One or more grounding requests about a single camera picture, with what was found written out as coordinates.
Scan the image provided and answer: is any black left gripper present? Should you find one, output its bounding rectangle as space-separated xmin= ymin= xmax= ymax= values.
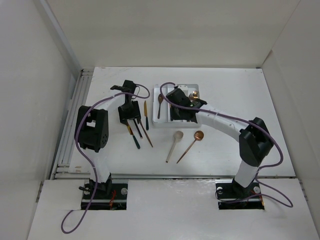
xmin=119 ymin=100 xmax=140 ymax=126

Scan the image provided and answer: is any dark wooden spoon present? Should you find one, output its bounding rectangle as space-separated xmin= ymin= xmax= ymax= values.
xmin=157 ymin=93 xmax=164 ymax=119

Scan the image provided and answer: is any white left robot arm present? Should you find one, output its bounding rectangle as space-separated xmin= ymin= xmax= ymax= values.
xmin=74 ymin=80 xmax=150 ymax=199

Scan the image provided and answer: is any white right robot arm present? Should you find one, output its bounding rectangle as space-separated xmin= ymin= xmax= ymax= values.
xmin=165 ymin=86 xmax=274 ymax=199

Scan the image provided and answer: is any rose gold knife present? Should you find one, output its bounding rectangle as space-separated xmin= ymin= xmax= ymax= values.
xmin=139 ymin=119 xmax=154 ymax=148

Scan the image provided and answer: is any white three-compartment tray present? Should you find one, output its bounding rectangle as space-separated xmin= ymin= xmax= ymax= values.
xmin=152 ymin=84 xmax=201 ymax=129

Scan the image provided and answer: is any black spoon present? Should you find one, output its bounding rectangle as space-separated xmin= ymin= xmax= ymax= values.
xmin=133 ymin=119 xmax=143 ymax=139

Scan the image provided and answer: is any light wooden spoon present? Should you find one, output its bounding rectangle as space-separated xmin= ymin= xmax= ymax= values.
xmin=165 ymin=130 xmax=184 ymax=163

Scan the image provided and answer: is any rose gold spoon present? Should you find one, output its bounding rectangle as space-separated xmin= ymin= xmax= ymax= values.
xmin=176 ymin=130 xmax=204 ymax=164

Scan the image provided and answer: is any gold knife green handle left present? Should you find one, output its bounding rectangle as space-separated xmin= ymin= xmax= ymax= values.
xmin=127 ymin=125 xmax=141 ymax=149

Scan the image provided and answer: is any gold knife green handle upright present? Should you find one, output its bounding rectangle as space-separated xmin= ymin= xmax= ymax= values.
xmin=143 ymin=100 xmax=149 ymax=131

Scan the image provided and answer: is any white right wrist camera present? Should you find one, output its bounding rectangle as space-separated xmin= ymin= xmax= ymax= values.
xmin=178 ymin=84 xmax=189 ymax=92

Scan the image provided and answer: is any aluminium rail front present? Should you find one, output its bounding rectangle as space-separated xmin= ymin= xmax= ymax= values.
xmin=53 ymin=172 xmax=296 ymax=181

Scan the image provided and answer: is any aluminium rail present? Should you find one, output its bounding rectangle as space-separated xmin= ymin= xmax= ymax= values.
xmin=48 ymin=68 xmax=94 ymax=180
xmin=53 ymin=172 xmax=296 ymax=181

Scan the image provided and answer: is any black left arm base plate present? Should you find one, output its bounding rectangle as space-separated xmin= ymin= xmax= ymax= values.
xmin=78 ymin=179 xmax=129 ymax=211

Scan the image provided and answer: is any aluminium rail left side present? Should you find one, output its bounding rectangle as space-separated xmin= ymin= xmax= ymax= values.
xmin=48 ymin=68 xmax=94 ymax=180

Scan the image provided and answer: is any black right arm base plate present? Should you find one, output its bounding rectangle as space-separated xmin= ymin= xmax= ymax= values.
xmin=215 ymin=181 xmax=265 ymax=210

